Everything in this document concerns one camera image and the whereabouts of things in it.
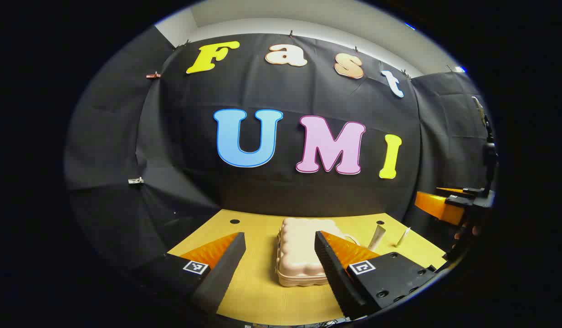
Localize black backdrop cloth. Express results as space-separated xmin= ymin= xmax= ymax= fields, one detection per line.
xmin=64 ymin=25 xmax=496 ymax=274

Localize white green-print skincare tube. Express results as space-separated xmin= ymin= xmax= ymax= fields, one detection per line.
xmin=368 ymin=224 xmax=387 ymax=251

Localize beige quilted suitcase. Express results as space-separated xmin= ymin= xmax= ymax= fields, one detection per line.
xmin=276 ymin=217 xmax=360 ymax=287

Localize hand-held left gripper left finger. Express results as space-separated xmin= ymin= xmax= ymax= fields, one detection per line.
xmin=140 ymin=231 xmax=246 ymax=315

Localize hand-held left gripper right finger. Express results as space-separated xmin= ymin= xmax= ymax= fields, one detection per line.
xmin=314 ymin=231 xmax=439 ymax=320

